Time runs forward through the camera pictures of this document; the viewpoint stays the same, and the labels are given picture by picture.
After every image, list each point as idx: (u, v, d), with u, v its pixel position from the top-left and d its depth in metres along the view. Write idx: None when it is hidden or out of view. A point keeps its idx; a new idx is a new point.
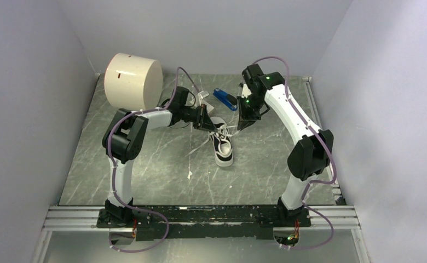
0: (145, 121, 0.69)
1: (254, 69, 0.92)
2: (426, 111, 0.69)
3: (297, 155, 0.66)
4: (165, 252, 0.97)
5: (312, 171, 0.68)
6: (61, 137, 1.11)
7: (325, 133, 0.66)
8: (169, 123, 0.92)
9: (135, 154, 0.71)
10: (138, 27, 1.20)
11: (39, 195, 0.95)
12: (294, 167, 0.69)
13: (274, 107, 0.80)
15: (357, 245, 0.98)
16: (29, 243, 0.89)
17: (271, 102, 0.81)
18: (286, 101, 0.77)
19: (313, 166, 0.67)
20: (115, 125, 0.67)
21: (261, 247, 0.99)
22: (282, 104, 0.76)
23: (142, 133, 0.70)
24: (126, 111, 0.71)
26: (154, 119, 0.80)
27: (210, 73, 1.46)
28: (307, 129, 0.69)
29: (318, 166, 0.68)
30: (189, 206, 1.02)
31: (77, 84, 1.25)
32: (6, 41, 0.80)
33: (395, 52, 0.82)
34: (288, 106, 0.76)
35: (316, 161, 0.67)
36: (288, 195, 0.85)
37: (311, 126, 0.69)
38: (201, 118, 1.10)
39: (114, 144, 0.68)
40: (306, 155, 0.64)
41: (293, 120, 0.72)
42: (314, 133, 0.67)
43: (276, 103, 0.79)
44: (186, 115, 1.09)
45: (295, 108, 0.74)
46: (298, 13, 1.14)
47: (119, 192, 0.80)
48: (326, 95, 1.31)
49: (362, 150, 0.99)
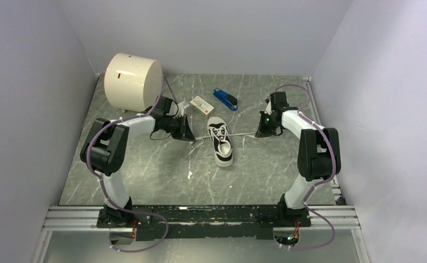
0: (125, 129, 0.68)
1: (280, 96, 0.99)
2: (426, 112, 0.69)
3: (303, 149, 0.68)
4: (164, 252, 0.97)
5: (319, 170, 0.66)
6: (61, 137, 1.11)
7: (329, 129, 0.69)
8: (151, 130, 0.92)
9: (117, 165, 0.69)
10: (138, 27, 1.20)
11: (39, 195, 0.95)
12: (303, 166, 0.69)
13: (288, 124, 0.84)
15: (357, 245, 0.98)
16: (28, 244, 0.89)
17: (284, 119, 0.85)
18: (295, 115, 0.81)
19: (321, 163, 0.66)
20: (93, 138, 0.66)
21: (261, 247, 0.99)
22: (293, 118, 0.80)
23: (122, 143, 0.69)
24: (104, 121, 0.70)
26: (137, 125, 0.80)
27: (210, 74, 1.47)
28: (313, 126, 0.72)
29: (326, 166, 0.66)
30: (189, 206, 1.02)
31: (77, 84, 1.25)
32: (6, 41, 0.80)
33: (396, 53, 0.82)
34: (298, 119, 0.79)
35: (322, 159, 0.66)
36: (290, 194, 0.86)
37: (316, 124, 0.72)
38: (184, 129, 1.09)
39: (94, 158, 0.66)
40: (309, 147, 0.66)
41: (301, 124, 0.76)
42: (317, 129, 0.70)
43: (288, 118, 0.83)
44: (171, 126, 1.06)
45: (304, 118, 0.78)
46: (298, 14, 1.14)
47: (113, 198, 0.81)
48: (326, 95, 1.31)
49: (362, 151, 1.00)
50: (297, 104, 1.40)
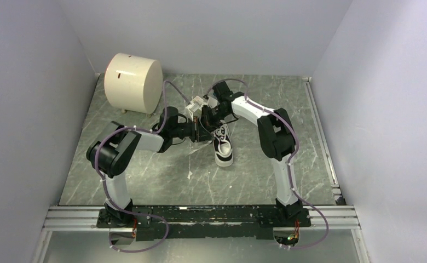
0: (137, 136, 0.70)
1: (222, 86, 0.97)
2: (426, 113, 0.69)
3: (263, 136, 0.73)
4: (165, 252, 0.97)
5: (283, 148, 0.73)
6: (61, 137, 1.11)
7: (278, 110, 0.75)
8: (159, 148, 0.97)
9: (121, 169, 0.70)
10: (138, 27, 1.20)
11: (39, 194, 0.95)
12: (267, 149, 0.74)
13: (240, 112, 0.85)
15: (357, 245, 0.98)
16: (28, 244, 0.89)
17: (236, 108, 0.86)
18: (243, 102, 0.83)
19: (281, 141, 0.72)
20: (104, 139, 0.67)
21: (261, 247, 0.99)
22: (241, 106, 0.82)
23: (131, 148, 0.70)
24: (118, 125, 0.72)
26: (145, 139, 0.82)
27: (210, 73, 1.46)
28: (264, 112, 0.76)
29: (286, 143, 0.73)
30: (189, 206, 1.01)
31: (76, 84, 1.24)
32: (6, 41, 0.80)
33: (396, 54, 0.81)
34: (248, 106, 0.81)
35: (281, 138, 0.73)
36: (280, 190, 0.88)
37: (266, 109, 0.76)
38: (196, 133, 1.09)
39: (101, 158, 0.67)
40: (269, 131, 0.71)
41: (251, 110, 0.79)
42: (269, 112, 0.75)
43: (238, 106, 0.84)
44: (182, 132, 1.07)
45: (252, 103, 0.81)
46: (298, 13, 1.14)
47: (113, 198, 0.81)
48: (326, 95, 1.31)
49: (362, 151, 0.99)
50: (297, 104, 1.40)
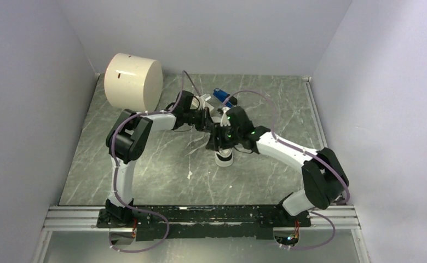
0: (149, 123, 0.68)
1: (242, 115, 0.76)
2: (426, 113, 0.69)
3: (311, 184, 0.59)
4: (165, 252, 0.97)
5: (334, 195, 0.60)
6: (60, 137, 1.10)
7: (323, 152, 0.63)
8: (172, 127, 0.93)
9: (138, 155, 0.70)
10: (138, 27, 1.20)
11: (39, 195, 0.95)
12: (315, 198, 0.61)
13: (266, 151, 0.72)
15: (357, 245, 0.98)
16: (28, 244, 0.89)
17: (260, 147, 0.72)
18: (273, 141, 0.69)
19: (332, 189, 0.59)
20: (120, 125, 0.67)
21: (261, 247, 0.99)
22: (272, 146, 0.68)
23: (146, 135, 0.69)
24: (131, 112, 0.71)
26: (159, 121, 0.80)
27: (210, 73, 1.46)
28: (305, 155, 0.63)
29: (337, 189, 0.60)
30: (189, 206, 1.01)
31: (76, 84, 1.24)
32: (7, 41, 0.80)
33: (395, 55, 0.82)
34: (281, 147, 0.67)
35: (333, 184, 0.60)
36: (292, 206, 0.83)
37: (307, 151, 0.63)
38: (206, 120, 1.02)
39: (117, 144, 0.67)
40: (319, 182, 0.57)
41: (287, 153, 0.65)
42: (313, 157, 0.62)
43: (266, 146, 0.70)
44: (192, 118, 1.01)
45: (286, 143, 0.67)
46: (298, 13, 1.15)
47: (119, 192, 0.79)
48: (326, 95, 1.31)
49: (362, 150, 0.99)
50: (297, 104, 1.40)
